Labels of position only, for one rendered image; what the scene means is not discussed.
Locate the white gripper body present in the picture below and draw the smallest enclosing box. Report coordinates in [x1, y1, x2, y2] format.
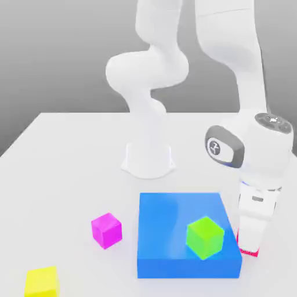
[238, 189, 278, 222]

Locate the small red cube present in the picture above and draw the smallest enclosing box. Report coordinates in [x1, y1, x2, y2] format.
[236, 228, 260, 258]

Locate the small green cube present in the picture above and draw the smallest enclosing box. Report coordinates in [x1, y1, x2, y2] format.
[186, 216, 225, 261]

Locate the small magenta cube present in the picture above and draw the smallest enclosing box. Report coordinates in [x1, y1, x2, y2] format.
[90, 212, 123, 251]

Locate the small yellow cube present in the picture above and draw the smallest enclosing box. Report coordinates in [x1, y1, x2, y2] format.
[24, 266, 61, 297]

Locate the large blue box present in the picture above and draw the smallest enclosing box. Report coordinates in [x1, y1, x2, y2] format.
[136, 191, 244, 280]

